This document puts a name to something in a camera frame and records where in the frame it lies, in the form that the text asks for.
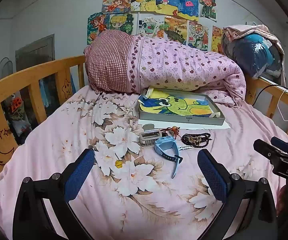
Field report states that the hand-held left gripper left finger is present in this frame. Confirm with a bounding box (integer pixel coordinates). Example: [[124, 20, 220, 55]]
[[12, 149, 96, 240]]

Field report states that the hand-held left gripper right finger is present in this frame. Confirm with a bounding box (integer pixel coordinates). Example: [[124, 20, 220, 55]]
[[197, 149, 278, 240]]

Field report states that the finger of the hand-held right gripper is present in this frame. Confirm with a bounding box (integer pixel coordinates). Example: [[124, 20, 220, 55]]
[[270, 136, 288, 156], [253, 139, 285, 161]]

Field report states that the yellow ball hair stick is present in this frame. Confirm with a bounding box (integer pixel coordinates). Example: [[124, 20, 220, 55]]
[[114, 152, 124, 168]]

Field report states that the dark bead bracelet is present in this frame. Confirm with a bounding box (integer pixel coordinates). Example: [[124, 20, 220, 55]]
[[181, 132, 212, 146]]

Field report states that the blue smartwatch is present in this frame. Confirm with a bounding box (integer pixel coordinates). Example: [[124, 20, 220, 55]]
[[154, 135, 184, 179]]

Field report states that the red cord pendant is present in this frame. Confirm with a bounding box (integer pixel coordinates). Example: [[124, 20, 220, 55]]
[[159, 127, 182, 140]]

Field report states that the grey shallow box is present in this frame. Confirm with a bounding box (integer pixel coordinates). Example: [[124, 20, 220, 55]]
[[137, 86, 226, 130]]

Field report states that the white paper sheet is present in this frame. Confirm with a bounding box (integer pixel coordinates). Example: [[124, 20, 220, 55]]
[[137, 118, 232, 131]]

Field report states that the green dinosaur crayon drawing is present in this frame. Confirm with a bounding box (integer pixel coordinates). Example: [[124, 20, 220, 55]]
[[138, 91, 220, 119]]

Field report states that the blue plastic-wrapped bag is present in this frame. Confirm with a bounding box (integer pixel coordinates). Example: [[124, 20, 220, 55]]
[[221, 29, 284, 79]]

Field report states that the orange toy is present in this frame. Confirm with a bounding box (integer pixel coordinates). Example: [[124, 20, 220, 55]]
[[9, 97, 23, 112]]

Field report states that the pink dotted folded quilt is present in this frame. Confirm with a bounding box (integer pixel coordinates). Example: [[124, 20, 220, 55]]
[[83, 29, 247, 108]]

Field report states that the blue bundle in plastic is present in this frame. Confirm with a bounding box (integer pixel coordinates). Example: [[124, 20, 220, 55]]
[[224, 24, 285, 85]]

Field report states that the grey wooden door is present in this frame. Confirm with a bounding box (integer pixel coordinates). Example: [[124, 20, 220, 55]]
[[15, 34, 56, 65]]

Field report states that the black cable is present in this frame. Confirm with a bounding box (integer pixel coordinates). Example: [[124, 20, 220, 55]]
[[252, 83, 288, 105]]

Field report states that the group of children's wall drawings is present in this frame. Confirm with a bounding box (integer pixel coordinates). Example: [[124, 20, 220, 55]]
[[86, 0, 225, 54]]

